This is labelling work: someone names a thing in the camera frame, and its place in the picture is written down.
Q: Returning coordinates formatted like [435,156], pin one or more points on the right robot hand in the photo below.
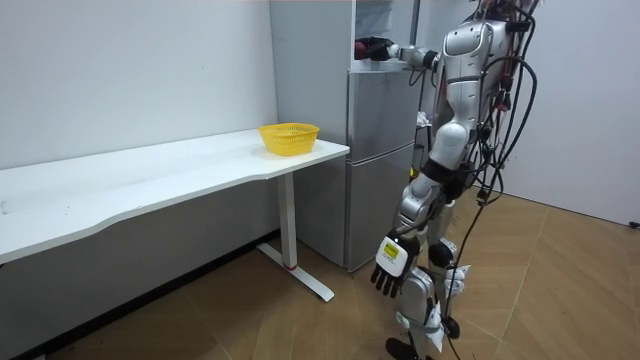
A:
[379,48]

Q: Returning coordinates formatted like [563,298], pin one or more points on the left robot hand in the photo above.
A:
[392,257]

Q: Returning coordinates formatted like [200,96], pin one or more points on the red soft toy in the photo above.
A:
[360,51]

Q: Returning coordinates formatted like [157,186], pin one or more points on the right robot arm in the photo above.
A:
[414,55]

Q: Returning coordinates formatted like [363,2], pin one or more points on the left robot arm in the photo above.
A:
[462,95]

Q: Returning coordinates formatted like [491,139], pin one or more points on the grey fridge door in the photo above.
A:
[414,22]

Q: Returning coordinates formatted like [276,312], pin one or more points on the robot legs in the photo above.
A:
[417,300]

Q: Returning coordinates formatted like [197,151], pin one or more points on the grey fridge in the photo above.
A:
[380,115]

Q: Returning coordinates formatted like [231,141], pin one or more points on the robot body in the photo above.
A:
[492,45]

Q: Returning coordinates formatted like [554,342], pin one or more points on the yellow plastic basket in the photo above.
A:
[289,138]

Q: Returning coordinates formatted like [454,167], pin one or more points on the white desk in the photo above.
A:
[150,175]

